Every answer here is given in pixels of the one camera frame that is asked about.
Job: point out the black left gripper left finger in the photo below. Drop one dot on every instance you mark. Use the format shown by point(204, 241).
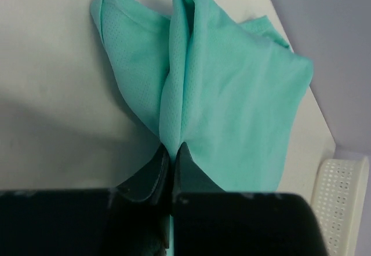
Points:
point(131, 218)

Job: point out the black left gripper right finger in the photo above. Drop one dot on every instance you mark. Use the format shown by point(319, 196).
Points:
point(210, 221)

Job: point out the light green t shirt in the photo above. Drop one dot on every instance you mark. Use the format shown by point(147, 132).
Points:
point(228, 90)

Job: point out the white perforated plastic basket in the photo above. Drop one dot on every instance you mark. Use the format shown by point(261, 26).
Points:
point(337, 201)

